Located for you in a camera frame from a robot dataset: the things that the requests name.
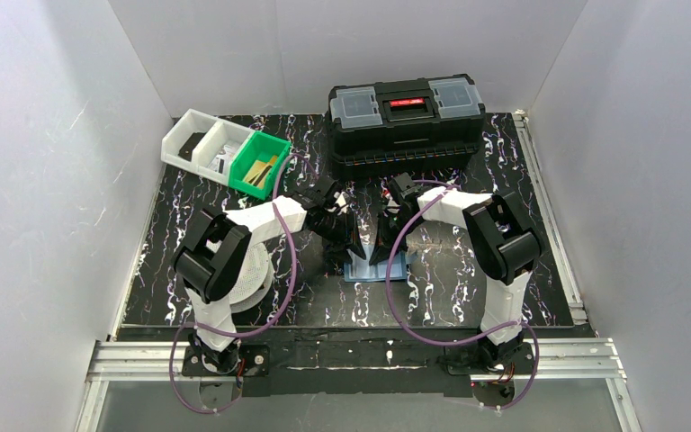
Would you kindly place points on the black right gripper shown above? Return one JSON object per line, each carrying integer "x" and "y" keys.
{"x": 393, "y": 224}

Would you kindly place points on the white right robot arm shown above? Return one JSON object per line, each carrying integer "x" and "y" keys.
{"x": 504, "y": 240}

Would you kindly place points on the black toolbox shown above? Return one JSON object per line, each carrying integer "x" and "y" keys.
{"x": 417, "y": 125}

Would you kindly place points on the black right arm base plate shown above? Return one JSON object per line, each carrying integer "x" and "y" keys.
{"x": 501, "y": 362}

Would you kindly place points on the white printed card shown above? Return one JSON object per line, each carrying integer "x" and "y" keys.
{"x": 222, "y": 160}

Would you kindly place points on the green plastic bin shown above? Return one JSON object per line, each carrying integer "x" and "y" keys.
{"x": 259, "y": 146}

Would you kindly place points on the white bin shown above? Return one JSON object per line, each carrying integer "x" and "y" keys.
{"x": 180, "y": 142}
{"x": 215, "y": 152}

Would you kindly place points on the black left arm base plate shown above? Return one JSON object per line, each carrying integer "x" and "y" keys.
{"x": 236, "y": 360}

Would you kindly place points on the black credit card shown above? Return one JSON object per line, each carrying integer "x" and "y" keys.
{"x": 187, "y": 149}

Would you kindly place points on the white bin middle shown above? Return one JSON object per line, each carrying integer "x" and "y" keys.
{"x": 215, "y": 152}

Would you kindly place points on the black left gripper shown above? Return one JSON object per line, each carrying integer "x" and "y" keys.
{"x": 338, "y": 229}

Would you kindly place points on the white bin far left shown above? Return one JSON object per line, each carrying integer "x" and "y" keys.
{"x": 180, "y": 142}

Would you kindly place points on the gold credit card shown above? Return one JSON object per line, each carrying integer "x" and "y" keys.
{"x": 259, "y": 171}

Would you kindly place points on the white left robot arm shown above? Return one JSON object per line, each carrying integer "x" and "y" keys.
{"x": 219, "y": 250}

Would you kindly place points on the aluminium rail frame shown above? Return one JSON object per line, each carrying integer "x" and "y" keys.
{"x": 337, "y": 361}

